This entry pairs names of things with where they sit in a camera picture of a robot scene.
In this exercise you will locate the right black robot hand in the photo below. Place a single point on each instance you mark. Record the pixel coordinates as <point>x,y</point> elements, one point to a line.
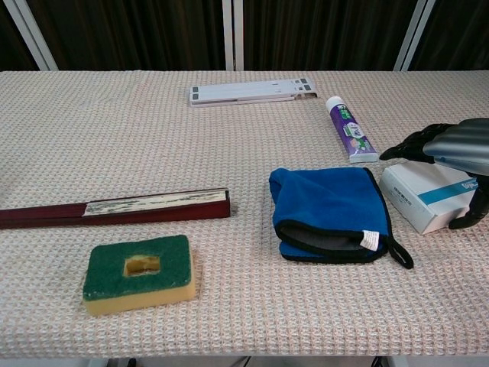
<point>458,145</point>

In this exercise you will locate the white box with blue stripe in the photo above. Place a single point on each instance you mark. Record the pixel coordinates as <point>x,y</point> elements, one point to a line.
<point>420,195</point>

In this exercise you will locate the purple toothpaste tube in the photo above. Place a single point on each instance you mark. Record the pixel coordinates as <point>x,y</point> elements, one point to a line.
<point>353,132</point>

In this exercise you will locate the blue microfiber cloth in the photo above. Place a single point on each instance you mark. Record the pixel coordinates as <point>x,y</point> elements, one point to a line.
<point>328,214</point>

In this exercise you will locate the white folding laptop stand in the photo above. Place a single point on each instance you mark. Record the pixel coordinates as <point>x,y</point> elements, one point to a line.
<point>252,91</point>

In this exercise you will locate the beige waffle tablecloth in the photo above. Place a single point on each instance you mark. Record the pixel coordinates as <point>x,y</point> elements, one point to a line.
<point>244,172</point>

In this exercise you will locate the dark curtain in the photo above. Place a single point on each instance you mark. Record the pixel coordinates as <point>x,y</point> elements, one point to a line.
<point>145,34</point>

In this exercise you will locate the green and yellow sponge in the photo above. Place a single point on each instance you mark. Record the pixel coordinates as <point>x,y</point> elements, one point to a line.
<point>139,273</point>

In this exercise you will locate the dark red folded fan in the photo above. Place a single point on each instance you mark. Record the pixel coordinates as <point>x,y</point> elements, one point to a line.
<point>114,210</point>

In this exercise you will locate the white frame post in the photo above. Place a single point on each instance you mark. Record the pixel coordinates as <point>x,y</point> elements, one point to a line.
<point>234,34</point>
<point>414,36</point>
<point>32,36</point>

